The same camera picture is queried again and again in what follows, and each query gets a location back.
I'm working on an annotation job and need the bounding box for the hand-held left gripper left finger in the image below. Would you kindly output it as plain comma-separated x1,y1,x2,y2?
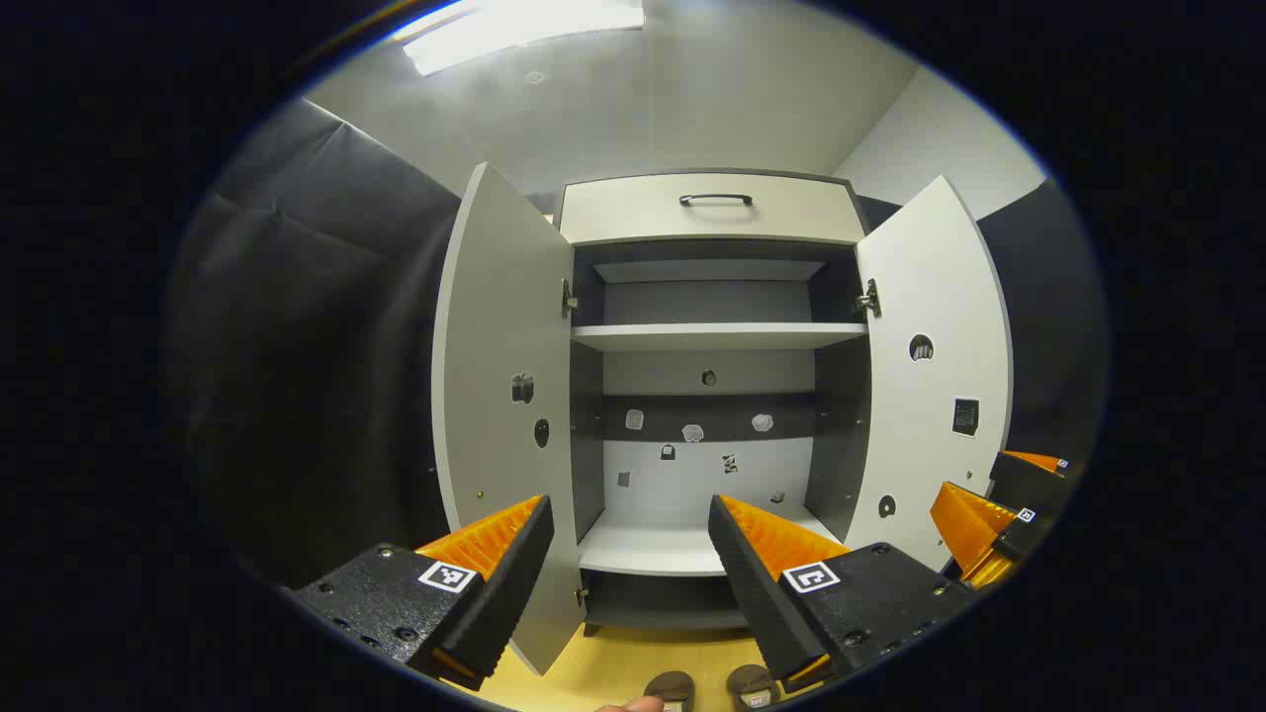
292,494,555,691

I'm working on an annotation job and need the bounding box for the grey white shoe cabinet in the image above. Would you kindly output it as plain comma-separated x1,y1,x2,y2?
432,163,1015,678

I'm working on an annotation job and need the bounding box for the white cabinet shelf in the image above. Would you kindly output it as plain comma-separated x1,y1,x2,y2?
571,322,869,353
579,506,842,578

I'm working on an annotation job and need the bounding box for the grey cabinet door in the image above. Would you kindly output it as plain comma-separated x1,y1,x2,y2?
432,163,587,678
846,176,1015,575

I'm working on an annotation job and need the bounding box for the brown suede shoe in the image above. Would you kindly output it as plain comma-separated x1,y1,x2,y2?
643,670,696,712
727,665,782,711

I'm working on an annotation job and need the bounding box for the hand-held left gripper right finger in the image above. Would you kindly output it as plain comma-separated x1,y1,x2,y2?
707,493,975,695

